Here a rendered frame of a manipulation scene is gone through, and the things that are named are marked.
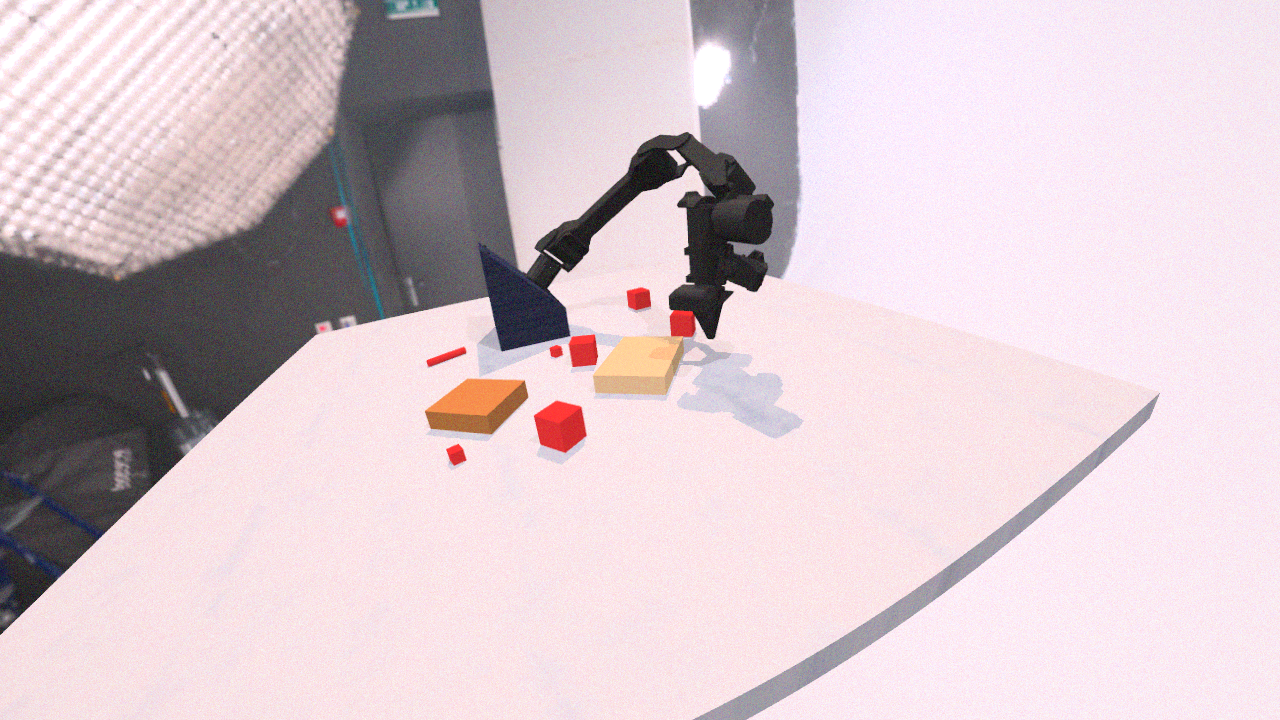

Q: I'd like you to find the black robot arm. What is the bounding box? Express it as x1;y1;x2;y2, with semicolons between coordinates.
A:
522;132;774;293

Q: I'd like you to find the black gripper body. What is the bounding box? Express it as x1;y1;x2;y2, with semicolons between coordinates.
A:
669;240;731;313

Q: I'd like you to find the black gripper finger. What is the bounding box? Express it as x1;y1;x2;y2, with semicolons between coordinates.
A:
692;299;727;340
716;290;733;331

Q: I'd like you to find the red bar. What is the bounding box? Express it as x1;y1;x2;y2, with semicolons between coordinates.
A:
428;347;466;366

